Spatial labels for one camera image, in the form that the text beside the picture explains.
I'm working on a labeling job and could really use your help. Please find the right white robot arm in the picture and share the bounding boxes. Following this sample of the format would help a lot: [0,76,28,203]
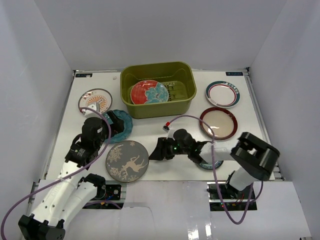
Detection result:
[149,128,280,200]

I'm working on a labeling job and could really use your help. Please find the left blue table label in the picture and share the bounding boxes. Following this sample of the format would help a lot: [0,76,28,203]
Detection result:
[75,73,93,78]

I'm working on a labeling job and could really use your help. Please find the white plate striped rim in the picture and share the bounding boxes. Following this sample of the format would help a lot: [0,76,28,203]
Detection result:
[205,81,241,109]

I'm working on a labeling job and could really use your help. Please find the red and teal plate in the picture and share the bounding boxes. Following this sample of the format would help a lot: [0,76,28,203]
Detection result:
[130,79,169,105]

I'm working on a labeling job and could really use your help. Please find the blue table label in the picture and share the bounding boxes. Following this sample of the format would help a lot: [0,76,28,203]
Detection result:
[225,71,244,76]
[75,73,93,78]

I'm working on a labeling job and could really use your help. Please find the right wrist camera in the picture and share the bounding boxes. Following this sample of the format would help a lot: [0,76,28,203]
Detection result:
[162,122,176,139]

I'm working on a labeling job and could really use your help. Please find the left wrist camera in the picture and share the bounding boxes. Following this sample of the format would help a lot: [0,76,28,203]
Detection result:
[82,103,100,119]

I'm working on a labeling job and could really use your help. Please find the grey deer plate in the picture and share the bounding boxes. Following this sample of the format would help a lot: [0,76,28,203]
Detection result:
[105,140,149,183]

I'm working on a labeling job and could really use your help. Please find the green plastic bin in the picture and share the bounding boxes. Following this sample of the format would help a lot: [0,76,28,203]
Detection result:
[120,61,197,119]

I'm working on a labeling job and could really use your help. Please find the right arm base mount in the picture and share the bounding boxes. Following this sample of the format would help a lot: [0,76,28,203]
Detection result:
[206,181,250,212]

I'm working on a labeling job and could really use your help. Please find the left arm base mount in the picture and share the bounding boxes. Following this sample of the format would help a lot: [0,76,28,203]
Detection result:
[83,184,126,210]

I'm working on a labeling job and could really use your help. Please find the dark red rimmed plate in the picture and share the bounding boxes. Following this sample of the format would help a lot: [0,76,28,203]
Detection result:
[199,107,238,141]

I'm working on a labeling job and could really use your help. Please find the right blue table label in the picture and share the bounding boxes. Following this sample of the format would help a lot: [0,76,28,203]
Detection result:
[225,71,244,76]

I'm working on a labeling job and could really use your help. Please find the teal scalloped plate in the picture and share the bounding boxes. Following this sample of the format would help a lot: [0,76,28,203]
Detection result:
[109,109,133,144]

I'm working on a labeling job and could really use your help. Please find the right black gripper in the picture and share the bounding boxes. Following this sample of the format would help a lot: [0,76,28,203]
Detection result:
[148,138,190,162]

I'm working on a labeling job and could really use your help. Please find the small blue patterned plate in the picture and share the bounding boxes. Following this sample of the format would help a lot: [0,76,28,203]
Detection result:
[196,161,224,171]

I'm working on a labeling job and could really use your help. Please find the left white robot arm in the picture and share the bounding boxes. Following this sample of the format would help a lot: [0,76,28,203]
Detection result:
[18,110,124,240]

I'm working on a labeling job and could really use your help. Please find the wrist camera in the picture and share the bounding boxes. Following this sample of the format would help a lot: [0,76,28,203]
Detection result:
[162,122,176,139]
[82,103,100,119]

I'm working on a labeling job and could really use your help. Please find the orange sunburst plate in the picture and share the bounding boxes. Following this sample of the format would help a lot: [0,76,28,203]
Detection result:
[78,88,113,114]

